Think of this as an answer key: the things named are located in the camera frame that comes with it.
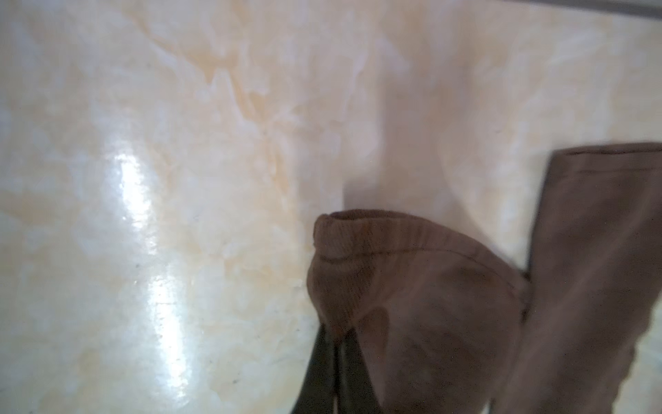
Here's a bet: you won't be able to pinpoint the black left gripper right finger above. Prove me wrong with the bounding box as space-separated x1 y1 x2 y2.
337 329 382 414

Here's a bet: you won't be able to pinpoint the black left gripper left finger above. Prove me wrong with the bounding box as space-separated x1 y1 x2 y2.
291 325 336 414

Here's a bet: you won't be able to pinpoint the brown trousers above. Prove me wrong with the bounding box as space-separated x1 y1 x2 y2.
307 142 661 413

